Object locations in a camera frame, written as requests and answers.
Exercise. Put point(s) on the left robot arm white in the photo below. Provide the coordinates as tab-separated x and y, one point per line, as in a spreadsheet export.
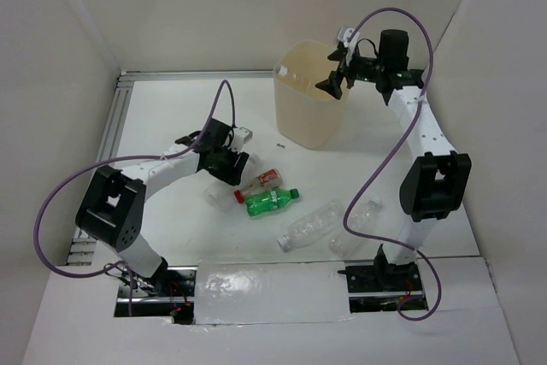
113	206

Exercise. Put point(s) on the beige plastic bin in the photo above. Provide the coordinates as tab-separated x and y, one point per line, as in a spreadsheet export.
304	120

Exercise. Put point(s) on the red cap label bottle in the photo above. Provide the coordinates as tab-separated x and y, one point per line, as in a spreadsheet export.
266	181

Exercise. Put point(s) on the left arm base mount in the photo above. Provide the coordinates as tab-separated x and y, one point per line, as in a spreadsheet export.
172	298

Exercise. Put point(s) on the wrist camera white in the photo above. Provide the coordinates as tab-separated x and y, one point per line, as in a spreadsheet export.
348	37
240	136

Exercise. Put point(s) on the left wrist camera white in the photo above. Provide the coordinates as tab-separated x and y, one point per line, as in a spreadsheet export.
240	136

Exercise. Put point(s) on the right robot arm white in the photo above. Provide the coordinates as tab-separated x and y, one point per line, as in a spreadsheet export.
437	179

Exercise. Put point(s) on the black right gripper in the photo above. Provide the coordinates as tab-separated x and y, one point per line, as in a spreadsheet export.
333	85

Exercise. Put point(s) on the clear bottle blue-white cap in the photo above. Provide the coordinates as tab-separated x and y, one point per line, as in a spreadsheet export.
363	219

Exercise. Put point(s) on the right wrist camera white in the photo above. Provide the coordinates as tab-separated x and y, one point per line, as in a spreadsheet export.
348	37

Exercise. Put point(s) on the green plastic bottle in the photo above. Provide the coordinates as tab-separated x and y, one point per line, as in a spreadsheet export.
270	201

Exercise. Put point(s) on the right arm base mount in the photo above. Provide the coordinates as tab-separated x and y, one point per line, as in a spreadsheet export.
379	286

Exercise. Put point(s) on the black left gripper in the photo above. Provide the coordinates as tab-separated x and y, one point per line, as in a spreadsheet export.
232	174

